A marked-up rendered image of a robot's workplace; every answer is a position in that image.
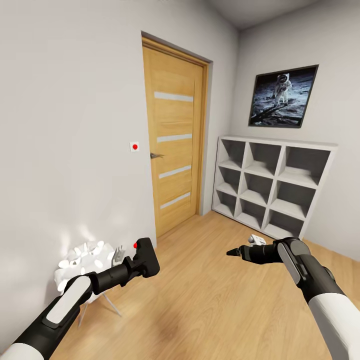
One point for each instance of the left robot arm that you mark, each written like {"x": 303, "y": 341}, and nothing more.
{"x": 45, "y": 333}

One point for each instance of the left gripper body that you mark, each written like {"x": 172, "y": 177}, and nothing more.
{"x": 121, "y": 273}

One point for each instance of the digital camera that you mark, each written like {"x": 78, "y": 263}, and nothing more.
{"x": 145, "y": 250}

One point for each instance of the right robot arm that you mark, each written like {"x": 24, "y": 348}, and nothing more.
{"x": 337, "y": 317}

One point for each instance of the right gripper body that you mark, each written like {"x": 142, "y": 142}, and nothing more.
{"x": 254, "y": 254}

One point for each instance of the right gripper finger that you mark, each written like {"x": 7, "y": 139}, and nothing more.
{"x": 234, "y": 252}

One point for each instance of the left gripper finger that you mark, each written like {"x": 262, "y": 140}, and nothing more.
{"x": 133, "y": 275}
{"x": 138, "y": 262}

